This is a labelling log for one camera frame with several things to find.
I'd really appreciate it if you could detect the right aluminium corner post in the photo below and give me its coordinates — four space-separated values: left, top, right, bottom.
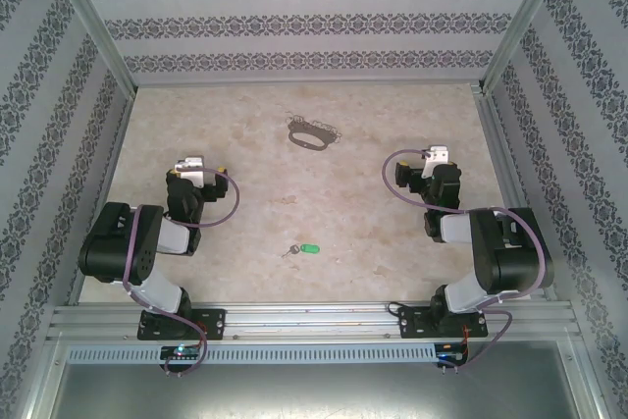
479 0 575 94

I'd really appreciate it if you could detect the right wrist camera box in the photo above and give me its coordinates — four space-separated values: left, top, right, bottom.
421 145 450 179

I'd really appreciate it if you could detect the back aluminium rail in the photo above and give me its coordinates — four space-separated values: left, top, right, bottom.
131 76 487 91

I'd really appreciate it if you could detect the slotted grey cable duct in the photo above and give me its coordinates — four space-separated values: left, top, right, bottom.
66 343 439 365

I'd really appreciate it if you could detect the left aluminium corner post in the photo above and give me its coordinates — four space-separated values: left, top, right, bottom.
38 0 139 96

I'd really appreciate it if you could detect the aluminium corner post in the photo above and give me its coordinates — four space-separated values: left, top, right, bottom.
38 0 139 96
479 0 575 94

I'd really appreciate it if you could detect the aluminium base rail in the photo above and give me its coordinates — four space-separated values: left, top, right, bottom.
47 302 576 342

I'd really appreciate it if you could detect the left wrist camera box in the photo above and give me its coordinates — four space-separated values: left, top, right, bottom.
174 154 207 190

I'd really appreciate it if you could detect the key with green tag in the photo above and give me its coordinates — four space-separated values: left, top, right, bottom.
281 241 321 260

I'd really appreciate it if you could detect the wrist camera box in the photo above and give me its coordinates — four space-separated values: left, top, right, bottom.
421 145 450 179
174 154 207 190

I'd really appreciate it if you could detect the grey metal sheet panel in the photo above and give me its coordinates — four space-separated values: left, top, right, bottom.
28 340 605 419

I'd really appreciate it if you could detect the left aluminium side rail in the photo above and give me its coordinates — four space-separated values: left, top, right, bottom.
66 87 139 307

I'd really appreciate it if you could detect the aluminium side rail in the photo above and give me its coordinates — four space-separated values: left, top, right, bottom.
470 84 563 303
66 87 139 307

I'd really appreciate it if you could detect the right aluminium side rail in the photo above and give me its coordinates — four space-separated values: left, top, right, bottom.
470 84 563 303

